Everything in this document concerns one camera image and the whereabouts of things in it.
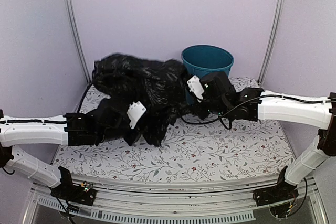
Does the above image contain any black plastic trash bag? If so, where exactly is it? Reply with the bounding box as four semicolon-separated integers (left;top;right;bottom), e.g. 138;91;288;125
92;53;191;147

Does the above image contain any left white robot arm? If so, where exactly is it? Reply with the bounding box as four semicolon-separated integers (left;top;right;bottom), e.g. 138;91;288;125
1;99;146;200

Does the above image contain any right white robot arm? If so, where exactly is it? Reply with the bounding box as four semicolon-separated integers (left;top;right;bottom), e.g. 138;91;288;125
187;71;335;201

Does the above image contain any teal plastic trash bin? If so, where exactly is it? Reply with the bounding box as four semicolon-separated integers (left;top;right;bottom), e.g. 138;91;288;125
181;45;235;105

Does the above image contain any floral patterned table mat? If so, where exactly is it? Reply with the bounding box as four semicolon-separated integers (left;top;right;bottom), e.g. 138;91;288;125
51;76;296;183

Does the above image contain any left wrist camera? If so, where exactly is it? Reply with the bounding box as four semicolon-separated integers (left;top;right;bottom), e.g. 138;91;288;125
127;101;146;129

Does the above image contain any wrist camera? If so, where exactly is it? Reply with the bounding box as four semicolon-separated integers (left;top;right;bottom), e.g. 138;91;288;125
127;101;146;129
187;75;205;102

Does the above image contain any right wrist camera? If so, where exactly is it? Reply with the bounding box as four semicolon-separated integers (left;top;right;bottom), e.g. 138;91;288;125
187;75;205;102

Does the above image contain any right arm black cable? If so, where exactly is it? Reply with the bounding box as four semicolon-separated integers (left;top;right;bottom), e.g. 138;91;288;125
181;95;331;130

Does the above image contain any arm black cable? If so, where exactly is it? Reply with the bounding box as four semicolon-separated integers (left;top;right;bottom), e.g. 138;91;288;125
0;119;68;125
181;95;331;130

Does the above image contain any front aluminium rail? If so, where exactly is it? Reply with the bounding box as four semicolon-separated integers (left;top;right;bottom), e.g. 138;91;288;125
22;174;329;224

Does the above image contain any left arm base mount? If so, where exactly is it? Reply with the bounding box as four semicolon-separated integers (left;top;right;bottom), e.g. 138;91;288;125
50;166;97;206

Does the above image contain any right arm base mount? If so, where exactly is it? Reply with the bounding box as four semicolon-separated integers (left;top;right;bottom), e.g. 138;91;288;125
253;174;299;206

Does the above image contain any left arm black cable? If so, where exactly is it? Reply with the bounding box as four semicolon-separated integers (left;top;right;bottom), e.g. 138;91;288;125
0;119;68;125

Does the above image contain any right aluminium frame post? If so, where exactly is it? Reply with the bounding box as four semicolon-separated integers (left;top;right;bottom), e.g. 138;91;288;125
257;0;285;86

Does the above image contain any aluminium frame post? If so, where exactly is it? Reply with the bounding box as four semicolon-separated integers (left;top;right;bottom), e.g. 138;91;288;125
257;0;285;86
64;0;91;83

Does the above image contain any left aluminium frame post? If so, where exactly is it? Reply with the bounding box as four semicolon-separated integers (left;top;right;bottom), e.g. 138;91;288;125
64;0;91;83

